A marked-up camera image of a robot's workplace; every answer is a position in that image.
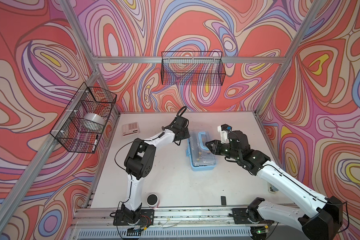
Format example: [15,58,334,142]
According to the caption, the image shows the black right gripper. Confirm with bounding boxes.
[204,139,241,161]

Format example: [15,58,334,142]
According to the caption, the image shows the blue plastic tool box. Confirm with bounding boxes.
[186,131,217,172]

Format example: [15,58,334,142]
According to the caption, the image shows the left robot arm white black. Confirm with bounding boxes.
[122,116,190,214]

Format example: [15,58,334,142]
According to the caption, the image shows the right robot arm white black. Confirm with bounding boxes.
[205,130,344,240]

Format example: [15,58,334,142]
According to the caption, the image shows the white pink calculator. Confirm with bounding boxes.
[122,122,140,136]

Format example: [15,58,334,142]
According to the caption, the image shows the small black block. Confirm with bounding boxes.
[221,196,227,206]

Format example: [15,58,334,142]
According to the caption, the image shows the pink cup black lid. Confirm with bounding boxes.
[147,193,160,209]

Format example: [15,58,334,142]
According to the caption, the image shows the black marker in basket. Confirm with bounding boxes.
[93,135,99,148]

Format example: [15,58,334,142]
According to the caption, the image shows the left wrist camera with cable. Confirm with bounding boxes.
[175,106,188,121]

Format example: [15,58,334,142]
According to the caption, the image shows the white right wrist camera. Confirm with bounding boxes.
[218,124,232,144]

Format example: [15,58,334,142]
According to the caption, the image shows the black wire basket back wall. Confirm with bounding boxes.
[161,50,226,86]

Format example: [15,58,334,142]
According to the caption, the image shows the black wire basket wall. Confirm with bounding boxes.
[161,50,226,86]
[50,83,117,154]

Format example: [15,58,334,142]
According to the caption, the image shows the grey box by wall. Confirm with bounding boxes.
[268,184,279,194]

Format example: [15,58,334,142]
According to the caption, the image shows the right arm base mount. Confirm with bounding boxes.
[229,198,274,225]

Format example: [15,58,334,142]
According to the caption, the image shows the grey duct tape roll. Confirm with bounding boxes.
[83,113,105,133]

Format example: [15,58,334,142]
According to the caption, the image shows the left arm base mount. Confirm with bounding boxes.
[113,207,155,227]

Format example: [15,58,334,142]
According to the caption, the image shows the black wire basket left wall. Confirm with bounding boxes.
[50,83,117,154]

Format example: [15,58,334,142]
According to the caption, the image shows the aluminium frame corner post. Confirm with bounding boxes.
[254,1,324,116]

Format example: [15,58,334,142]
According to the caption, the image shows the aluminium front rail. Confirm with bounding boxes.
[62,205,319,240]

